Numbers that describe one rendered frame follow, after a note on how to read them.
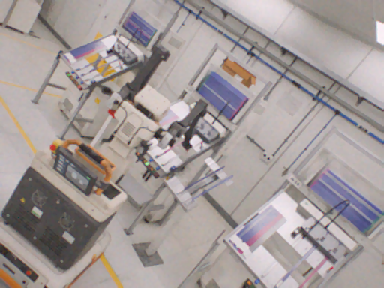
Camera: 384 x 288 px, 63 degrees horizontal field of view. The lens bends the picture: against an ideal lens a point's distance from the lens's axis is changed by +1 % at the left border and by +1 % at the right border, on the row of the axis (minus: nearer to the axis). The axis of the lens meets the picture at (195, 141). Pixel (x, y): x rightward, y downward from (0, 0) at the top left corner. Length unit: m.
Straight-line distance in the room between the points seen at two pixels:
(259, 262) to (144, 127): 1.34
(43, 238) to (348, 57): 3.86
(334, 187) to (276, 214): 0.51
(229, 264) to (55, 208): 1.60
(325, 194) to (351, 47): 2.32
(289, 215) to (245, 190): 1.85
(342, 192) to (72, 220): 1.97
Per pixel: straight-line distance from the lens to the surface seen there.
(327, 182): 2.73
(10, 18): 6.76
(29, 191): 2.04
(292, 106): 4.43
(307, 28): 4.73
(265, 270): 2.53
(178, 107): 3.33
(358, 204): 2.72
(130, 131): 2.00
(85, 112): 4.11
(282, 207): 2.78
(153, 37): 3.84
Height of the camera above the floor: 1.79
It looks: 15 degrees down
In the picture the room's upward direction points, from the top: 37 degrees clockwise
